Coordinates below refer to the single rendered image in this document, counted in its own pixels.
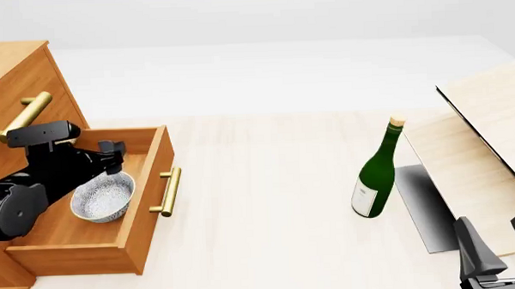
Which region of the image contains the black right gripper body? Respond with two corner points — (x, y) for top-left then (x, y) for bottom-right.
(458, 272), (515, 289)

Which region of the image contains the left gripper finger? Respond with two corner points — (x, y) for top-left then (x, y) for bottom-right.
(97, 139), (127, 155)
(104, 154), (126, 178)

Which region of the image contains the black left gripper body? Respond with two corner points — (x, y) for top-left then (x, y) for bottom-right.
(77, 148), (118, 178)

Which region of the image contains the patterned grey bowl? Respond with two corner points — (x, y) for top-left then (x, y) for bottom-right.
(69, 169), (138, 226)

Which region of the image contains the open wooden drawer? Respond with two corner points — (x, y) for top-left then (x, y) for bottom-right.
(0, 123), (179, 281)

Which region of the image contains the closed wooden drawer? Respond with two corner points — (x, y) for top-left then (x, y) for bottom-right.
(0, 45), (92, 185)

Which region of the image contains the wooden cabinet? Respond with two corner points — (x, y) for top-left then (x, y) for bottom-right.
(0, 39), (97, 289)

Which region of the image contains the green wine bottle with cork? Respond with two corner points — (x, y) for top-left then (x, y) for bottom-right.
(347, 113), (412, 220)

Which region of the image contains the brass handle of open drawer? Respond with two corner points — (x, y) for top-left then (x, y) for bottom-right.
(147, 166), (185, 219)

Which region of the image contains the brass handle of closed drawer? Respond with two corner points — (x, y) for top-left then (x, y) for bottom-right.
(0, 90), (56, 144)

